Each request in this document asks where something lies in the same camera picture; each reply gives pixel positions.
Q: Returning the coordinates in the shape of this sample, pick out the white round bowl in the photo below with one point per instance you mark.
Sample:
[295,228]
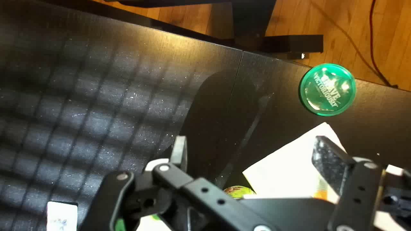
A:
[156,164]

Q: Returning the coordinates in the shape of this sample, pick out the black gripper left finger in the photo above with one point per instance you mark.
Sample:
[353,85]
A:
[141,200]

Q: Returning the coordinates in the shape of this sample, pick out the green round plastic lid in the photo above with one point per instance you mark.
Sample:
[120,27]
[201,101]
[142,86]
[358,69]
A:
[327,90]

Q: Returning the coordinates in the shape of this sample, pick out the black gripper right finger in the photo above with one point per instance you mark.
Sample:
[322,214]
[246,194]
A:
[363,193]

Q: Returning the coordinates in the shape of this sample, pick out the flat white paper napkin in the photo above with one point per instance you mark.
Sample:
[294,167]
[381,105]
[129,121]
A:
[286,171]

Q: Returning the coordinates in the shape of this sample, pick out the black furniture leg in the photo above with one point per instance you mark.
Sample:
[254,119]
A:
[251,26]

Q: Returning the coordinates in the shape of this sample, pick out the white playing card dark print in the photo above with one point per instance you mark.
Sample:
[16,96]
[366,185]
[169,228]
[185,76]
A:
[61,216]

